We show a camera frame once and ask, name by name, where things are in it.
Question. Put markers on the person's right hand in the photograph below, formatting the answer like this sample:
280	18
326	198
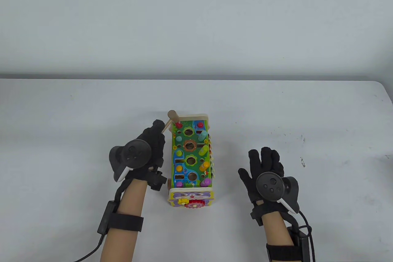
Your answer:
267	160

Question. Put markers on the black right hand controller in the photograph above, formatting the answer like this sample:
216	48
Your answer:
270	186

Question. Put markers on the person's right forearm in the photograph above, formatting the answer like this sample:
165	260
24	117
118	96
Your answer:
276	229

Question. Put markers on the black hand controller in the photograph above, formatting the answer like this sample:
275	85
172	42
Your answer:
270	186
135	153

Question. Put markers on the black left hand controller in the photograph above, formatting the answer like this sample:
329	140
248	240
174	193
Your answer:
135	153

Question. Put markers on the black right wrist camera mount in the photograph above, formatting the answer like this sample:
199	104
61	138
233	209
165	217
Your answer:
257	214

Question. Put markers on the colourful wooden whack-a-mole toy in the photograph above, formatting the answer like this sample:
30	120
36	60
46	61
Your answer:
190	151

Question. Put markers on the person's left hand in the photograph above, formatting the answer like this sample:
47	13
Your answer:
155	145

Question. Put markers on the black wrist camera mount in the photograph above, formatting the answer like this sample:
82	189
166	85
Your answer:
157	180
257	214

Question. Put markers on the black right forearm box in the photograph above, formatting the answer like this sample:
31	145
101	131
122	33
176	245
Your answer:
301	243

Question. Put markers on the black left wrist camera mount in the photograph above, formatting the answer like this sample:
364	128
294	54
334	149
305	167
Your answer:
157	180

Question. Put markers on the person's left forearm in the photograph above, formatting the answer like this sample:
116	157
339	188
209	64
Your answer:
132	197

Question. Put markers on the group of colourful mole pegs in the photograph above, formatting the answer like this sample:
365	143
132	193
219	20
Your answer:
207	181

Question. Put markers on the wooden toy hammer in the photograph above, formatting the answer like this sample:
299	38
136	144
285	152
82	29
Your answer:
173	115

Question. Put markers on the black left forearm box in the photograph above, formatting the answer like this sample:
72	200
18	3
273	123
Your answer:
106	217

